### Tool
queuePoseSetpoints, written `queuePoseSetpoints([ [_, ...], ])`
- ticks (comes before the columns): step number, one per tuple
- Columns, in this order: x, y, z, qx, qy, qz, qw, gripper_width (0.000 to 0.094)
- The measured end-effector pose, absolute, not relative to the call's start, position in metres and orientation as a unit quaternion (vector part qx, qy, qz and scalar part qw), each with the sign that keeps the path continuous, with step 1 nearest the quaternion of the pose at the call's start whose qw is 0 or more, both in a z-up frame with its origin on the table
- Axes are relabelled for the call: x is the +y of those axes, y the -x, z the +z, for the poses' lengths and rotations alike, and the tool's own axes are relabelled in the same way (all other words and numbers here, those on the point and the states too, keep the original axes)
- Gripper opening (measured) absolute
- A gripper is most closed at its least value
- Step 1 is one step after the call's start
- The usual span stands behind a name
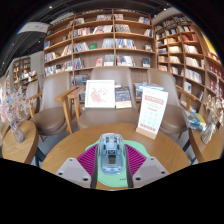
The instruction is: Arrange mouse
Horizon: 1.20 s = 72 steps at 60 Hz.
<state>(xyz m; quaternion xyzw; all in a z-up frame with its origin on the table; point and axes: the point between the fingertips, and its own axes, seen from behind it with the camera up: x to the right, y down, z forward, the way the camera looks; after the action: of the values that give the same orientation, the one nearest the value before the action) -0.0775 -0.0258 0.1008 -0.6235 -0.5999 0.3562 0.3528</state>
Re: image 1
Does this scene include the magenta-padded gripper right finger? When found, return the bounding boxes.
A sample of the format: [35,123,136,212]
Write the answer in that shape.
[123,143,169,189]

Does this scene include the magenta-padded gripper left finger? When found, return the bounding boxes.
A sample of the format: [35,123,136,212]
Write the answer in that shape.
[54,143,101,189]

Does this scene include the transparent blue computer mouse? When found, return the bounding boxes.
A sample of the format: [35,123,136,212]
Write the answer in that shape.
[97,132,128,176]

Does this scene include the green blob-shaped mouse pad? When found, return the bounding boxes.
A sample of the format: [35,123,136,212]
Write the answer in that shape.
[84,139,158,188]

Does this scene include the round wooden side table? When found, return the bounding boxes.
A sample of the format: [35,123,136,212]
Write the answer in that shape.
[0,119,40,166]
[189,126,224,164]

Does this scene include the white table sign red print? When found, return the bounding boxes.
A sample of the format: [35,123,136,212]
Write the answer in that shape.
[135,87,169,140]

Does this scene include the beige padded wooden armchair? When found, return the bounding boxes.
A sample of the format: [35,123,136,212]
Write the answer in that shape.
[24,79,44,118]
[29,71,79,136]
[146,68,201,136]
[68,65,148,130]

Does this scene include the glass vase with pink flowers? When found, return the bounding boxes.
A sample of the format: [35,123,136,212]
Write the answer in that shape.
[0,86,34,144]

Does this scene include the stack of blue books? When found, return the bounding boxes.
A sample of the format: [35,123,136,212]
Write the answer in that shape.
[184,109,207,132]

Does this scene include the glass vase with pale flowers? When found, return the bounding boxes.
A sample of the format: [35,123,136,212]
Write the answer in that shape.
[199,76,224,145]

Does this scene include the dark cover book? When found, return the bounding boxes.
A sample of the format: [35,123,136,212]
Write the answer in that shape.
[114,85,133,109]

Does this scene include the white framed red drawing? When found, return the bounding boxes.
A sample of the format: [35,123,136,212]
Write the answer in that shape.
[84,79,116,109]

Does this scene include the small distant wooden bookshelf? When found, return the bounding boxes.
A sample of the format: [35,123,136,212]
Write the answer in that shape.
[11,56,39,91]

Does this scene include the tall angled wooden bookshelf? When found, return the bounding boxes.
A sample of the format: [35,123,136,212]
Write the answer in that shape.
[154,13,224,114]

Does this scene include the wide wooden bookshelf with books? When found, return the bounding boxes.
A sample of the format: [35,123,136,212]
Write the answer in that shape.
[43,9,158,79]

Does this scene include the white hanging ceiling sign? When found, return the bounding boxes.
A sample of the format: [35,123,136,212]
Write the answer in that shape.
[16,21,51,35]

